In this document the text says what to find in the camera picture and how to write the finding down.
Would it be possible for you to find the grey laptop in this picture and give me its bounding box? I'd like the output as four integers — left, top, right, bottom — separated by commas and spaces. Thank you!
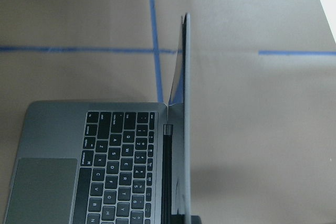
4, 14, 201, 223

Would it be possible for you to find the blue tape line crosswise near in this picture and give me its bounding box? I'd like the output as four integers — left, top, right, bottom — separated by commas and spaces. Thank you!
1, 46, 335, 56

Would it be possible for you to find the blue tape line lengthwise left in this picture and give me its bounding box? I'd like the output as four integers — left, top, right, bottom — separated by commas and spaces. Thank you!
149, 0, 163, 102

